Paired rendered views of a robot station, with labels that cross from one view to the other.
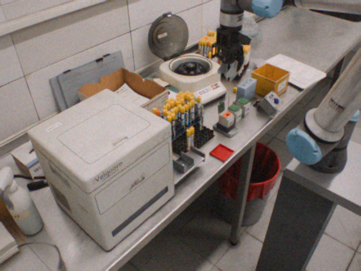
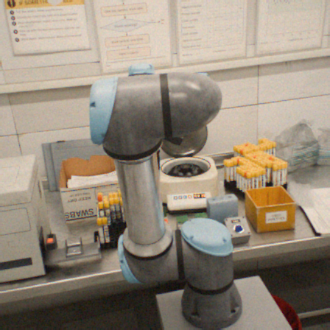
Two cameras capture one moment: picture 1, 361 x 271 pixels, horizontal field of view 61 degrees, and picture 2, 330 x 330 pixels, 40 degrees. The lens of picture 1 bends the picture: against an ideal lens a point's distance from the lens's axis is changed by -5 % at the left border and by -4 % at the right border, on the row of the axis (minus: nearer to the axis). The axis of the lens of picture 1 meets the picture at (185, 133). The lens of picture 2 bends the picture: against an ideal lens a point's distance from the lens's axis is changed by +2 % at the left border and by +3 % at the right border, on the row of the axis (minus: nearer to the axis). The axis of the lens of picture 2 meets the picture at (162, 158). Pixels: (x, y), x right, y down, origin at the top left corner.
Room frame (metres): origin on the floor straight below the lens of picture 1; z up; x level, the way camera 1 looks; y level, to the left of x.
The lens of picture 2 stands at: (0.05, -0.99, 1.70)
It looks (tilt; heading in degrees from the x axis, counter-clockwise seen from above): 23 degrees down; 40
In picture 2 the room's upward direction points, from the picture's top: 5 degrees counter-clockwise
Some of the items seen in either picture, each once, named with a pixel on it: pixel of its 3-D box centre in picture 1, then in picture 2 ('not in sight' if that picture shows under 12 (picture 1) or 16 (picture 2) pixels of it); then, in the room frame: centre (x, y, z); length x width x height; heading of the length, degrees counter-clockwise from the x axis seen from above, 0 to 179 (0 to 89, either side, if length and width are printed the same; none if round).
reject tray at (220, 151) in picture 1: (222, 152); not in sight; (0.87, -0.13, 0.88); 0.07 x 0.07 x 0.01; 48
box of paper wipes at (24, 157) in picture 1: (44, 142); not in sight; (0.87, 0.52, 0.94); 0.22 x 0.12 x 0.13; 142
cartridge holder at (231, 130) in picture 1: (225, 126); not in sight; (1.01, -0.16, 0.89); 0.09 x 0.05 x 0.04; 47
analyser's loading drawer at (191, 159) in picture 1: (178, 168); (66, 251); (0.75, 0.03, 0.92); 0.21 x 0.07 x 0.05; 138
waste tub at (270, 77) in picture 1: (269, 81); (269, 208); (1.30, -0.40, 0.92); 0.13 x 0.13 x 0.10; 45
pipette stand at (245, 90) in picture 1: (245, 92); (222, 211); (1.21, -0.27, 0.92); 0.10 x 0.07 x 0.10; 140
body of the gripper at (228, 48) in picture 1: (228, 42); not in sight; (0.98, -0.14, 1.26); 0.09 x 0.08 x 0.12; 137
